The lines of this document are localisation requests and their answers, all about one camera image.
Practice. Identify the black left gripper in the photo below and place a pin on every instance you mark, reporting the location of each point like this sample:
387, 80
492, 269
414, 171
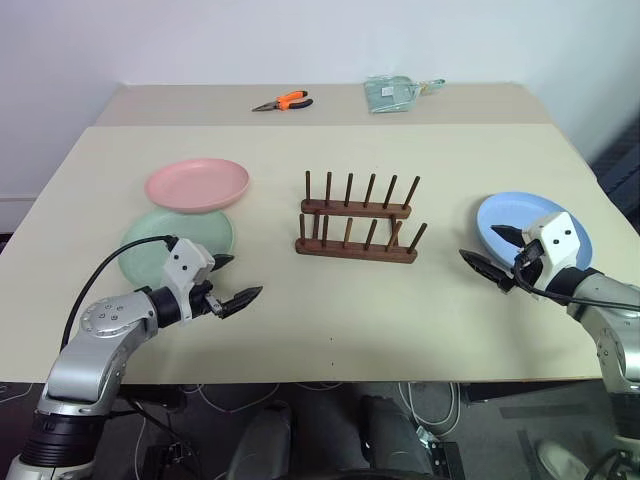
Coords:
206, 304

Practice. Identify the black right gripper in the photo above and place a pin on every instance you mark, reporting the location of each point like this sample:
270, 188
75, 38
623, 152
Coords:
531, 267

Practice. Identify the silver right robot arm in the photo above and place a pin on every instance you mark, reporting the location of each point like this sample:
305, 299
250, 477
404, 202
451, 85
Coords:
612, 310

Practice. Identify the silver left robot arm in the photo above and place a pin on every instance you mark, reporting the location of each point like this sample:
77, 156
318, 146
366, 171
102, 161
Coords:
85, 350

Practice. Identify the wooden dish rack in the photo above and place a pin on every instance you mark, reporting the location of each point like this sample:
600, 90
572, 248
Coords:
355, 247

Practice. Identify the blue plate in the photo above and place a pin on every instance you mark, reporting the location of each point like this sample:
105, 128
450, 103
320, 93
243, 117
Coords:
520, 210

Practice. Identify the green plate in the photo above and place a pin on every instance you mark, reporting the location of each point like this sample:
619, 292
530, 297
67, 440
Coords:
150, 245

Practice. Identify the pink plate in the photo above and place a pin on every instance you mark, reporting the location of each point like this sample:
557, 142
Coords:
197, 184

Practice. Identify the dark chair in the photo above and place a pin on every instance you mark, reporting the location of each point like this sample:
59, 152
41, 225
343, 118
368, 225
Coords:
620, 170

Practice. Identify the dark rounded shape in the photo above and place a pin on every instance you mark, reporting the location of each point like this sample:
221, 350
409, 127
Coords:
392, 440
262, 445

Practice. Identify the clear plastic bag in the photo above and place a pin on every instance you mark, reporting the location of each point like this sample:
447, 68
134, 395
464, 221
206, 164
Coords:
387, 94

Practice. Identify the white shoe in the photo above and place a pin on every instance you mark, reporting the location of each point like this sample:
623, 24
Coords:
562, 460

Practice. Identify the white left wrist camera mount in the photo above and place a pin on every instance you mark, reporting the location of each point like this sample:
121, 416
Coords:
184, 260

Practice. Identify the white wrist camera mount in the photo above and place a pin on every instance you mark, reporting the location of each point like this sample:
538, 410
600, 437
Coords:
557, 240
184, 260

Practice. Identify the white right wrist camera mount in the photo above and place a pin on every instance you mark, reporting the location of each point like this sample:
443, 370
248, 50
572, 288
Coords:
557, 240

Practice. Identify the metal floor bracket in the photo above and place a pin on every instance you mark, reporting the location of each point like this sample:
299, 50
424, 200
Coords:
440, 450

